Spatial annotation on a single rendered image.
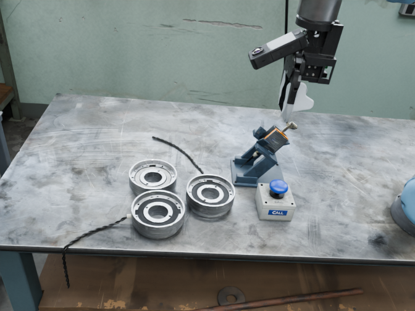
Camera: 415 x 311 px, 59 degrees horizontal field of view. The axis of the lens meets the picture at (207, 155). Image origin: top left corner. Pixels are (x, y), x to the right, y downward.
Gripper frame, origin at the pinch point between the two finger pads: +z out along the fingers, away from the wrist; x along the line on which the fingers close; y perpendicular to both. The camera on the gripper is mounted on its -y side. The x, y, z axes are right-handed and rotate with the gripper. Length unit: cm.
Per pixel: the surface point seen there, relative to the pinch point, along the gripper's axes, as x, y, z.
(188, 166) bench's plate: 1.0, -19.2, 18.1
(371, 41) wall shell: 153, 86, 27
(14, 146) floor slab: 110, -123, 97
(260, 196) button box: -13.0, -3.5, 13.9
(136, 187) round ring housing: -12.3, -29.9, 14.7
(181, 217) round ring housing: -20.8, -19.9, 14.0
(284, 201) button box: -14.2, 1.3, 13.7
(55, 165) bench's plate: -3, -50, 18
